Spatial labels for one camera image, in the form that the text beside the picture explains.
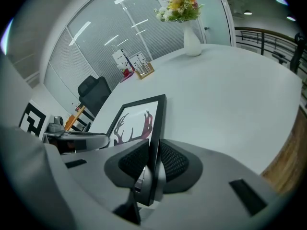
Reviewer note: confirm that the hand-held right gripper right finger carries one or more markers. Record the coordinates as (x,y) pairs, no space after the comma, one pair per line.
(178,166)

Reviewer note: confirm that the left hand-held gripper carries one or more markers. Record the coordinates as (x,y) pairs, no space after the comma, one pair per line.
(79,141)

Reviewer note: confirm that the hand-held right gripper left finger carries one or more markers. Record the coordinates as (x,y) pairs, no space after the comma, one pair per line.
(132,162)

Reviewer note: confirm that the black picture frame antler print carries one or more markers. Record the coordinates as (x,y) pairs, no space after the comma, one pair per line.
(139,118)

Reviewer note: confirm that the orange wooden shelf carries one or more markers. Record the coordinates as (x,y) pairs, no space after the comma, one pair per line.
(74,118)

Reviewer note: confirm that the black office chair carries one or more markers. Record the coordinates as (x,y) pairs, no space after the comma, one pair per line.
(94,95)

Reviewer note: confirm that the red and pink box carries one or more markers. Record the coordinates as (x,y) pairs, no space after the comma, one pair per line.
(126,74)

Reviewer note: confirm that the wooden desk card holder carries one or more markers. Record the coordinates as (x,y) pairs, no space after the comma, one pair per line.
(144,67)

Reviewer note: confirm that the white ceramic vase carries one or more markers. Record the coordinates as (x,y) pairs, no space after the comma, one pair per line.
(191,42)

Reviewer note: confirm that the black metal railing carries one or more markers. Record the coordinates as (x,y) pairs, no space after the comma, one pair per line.
(266,41)

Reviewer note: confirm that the orange and white flower bouquet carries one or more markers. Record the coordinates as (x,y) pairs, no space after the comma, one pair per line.
(180,7)

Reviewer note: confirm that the black mesh chair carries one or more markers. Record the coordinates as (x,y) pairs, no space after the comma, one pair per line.
(297,54)

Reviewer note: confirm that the white paper notice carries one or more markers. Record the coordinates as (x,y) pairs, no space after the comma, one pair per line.
(164,1)

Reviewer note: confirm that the round ceiling lamp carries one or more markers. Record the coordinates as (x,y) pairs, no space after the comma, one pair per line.
(248,12)

